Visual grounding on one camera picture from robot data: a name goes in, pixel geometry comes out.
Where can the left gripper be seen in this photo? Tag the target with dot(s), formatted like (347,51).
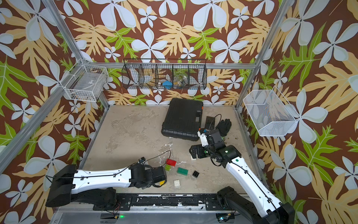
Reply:
(151,185)

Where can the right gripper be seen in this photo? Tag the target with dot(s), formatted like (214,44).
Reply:
(200,148)

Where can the black lego brick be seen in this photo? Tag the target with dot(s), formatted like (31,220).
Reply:
(195,174)

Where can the dark green lego brick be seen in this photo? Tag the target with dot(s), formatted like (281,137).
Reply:
(182,171)

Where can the light green lego brick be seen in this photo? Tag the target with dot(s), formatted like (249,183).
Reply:
(167,167)

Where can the red lego brick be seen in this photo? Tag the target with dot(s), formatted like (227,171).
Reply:
(171,162)

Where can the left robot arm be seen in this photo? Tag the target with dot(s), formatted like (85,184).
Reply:
(99,187)

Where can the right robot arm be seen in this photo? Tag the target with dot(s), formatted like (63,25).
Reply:
(262,207)

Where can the white lego brick lower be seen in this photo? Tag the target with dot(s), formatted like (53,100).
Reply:
(177,183)

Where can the small black box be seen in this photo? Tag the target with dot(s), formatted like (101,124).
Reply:
(210,123)

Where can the black plastic tool case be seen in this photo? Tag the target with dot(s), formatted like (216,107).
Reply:
(183,119)

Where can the black work glove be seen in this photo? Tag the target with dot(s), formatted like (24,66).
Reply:
(224,127)

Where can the blue object in basket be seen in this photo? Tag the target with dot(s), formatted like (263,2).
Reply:
(167,85)

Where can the white mesh basket right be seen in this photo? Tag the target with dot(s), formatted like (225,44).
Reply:
(272,114)

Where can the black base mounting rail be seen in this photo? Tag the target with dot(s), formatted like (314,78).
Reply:
(127,202)

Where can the black wire basket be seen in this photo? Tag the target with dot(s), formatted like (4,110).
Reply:
(184,74)

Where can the white wire basket left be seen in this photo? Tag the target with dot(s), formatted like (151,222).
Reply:
(86,82)

